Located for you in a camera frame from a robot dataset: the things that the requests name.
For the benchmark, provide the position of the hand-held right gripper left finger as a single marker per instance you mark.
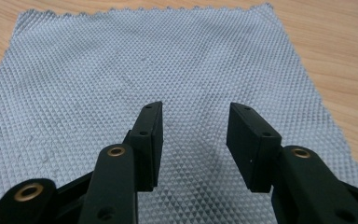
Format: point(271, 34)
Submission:
point(144, 146)

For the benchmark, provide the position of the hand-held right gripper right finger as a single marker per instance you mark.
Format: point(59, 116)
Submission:
point(251, 149)

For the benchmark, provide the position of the grey textured cloth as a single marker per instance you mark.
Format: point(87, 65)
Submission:
point(130, 71)

